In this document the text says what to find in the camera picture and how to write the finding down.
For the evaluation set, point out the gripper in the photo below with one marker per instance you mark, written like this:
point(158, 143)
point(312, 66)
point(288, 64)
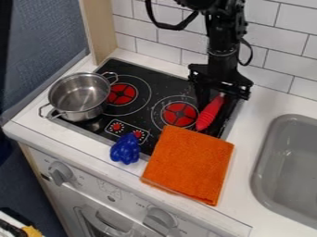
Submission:
point(221, 75)

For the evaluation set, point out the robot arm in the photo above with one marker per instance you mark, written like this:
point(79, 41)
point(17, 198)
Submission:
point(223, 27)

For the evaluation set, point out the orange cloth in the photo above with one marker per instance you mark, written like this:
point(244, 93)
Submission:
point(187, 163)

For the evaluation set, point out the toy stove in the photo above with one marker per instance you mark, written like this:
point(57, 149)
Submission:
point(144, 102)

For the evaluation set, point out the toy sink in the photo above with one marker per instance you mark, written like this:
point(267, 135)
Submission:
point(289, 169)

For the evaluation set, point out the blue toy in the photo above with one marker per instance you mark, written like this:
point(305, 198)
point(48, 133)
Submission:
point(125, 149)

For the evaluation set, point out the silver pot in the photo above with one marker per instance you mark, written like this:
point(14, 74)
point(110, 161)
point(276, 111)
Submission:
point(78, 95)

